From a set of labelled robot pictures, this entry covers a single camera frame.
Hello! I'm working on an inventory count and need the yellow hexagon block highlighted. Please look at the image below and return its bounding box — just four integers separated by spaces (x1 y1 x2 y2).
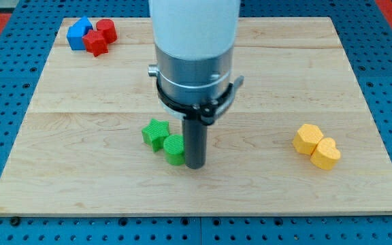
292 124 324 155

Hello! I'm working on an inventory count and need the red star block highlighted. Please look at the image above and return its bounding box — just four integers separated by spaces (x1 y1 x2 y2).
82 29 108 56

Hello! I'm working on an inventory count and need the blue house-shaped block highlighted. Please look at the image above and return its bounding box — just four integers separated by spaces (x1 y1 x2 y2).
66 16 93 50

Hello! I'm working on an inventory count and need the black clamp ring with lever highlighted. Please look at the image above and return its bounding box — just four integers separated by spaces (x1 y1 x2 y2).
155 75 245 126

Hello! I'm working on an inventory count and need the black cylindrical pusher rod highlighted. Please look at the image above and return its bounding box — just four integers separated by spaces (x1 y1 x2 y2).
182 119 207 169

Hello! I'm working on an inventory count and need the green star block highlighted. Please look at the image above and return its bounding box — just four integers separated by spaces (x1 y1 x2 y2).
142 118 170 152

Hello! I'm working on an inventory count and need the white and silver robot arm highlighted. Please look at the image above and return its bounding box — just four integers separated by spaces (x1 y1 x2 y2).
148 0 240 125

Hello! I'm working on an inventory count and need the yellow heart block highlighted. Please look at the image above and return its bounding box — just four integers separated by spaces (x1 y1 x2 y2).
310 137 341 170

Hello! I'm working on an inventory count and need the light wooden board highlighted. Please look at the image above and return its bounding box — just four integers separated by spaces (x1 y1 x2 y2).
0 17 392 217

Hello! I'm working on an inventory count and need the green cylinder block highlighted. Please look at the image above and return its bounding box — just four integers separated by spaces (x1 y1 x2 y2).
163 134 185 165

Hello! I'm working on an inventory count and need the red cylinder block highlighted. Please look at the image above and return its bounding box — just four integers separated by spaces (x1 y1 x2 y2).
96 19 118 44

